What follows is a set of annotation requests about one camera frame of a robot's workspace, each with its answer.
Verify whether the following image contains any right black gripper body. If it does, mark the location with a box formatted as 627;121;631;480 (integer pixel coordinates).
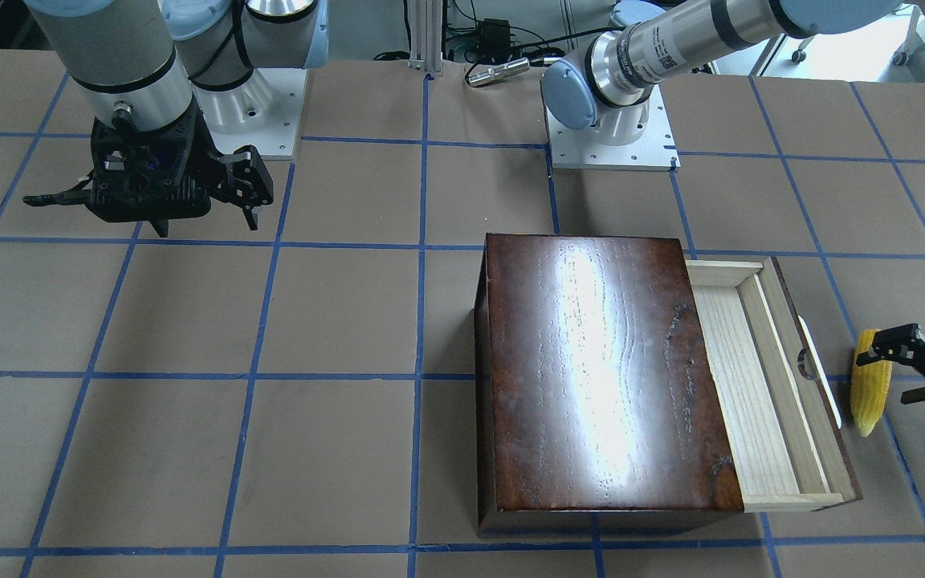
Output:
87;108;217;223

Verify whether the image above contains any yellow corn cob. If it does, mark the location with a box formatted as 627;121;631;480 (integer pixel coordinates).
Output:
850;328;893;437

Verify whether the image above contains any light wood drawer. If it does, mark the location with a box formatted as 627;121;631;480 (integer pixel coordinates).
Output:
686;258;863;513

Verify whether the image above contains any dark wooden drawer box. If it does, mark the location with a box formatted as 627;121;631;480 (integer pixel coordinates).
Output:
473;233;748;538

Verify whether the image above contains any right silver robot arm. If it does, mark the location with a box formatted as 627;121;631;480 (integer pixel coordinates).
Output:
23;1;329;238

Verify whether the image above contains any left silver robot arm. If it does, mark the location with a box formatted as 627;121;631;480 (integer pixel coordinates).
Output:
542;1;925;414

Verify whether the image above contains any black electronics box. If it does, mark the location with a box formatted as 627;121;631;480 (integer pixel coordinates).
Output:
475;18;511;54

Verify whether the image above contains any silver cylinder tool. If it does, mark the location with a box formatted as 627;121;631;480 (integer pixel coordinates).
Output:
465;56;530;88

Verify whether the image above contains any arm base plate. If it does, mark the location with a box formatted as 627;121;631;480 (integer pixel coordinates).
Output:
194;68;308;161
544;88;682;171

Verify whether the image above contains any aluminium frame post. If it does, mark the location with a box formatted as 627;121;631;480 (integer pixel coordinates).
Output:
406;0;445;79

